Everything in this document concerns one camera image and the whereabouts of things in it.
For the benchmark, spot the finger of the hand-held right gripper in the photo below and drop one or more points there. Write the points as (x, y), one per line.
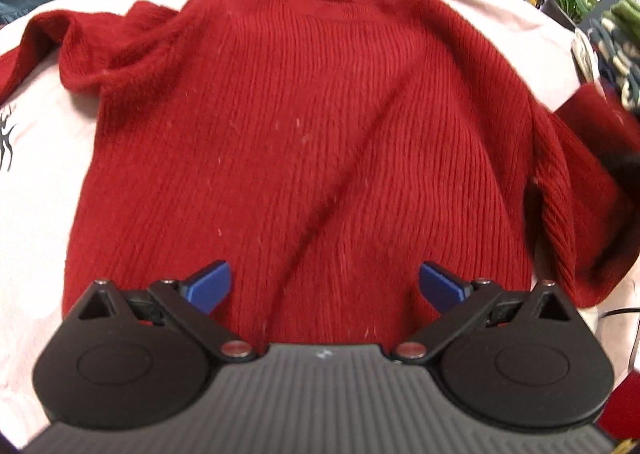
(625, 154)

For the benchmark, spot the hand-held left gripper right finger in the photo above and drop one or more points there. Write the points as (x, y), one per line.
(436, 286)

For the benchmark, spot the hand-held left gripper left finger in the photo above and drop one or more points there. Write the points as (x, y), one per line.
(212, 284)

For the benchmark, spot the dark red knit sweater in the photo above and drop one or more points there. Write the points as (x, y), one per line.
(300, 159)

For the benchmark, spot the green white patterned cloth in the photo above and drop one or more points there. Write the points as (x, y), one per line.
(612, 44)

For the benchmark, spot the pink printed bedsheet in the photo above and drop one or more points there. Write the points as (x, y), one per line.
(40, 214)

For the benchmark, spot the bright red cloth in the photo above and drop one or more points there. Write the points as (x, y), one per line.
(622, 409)

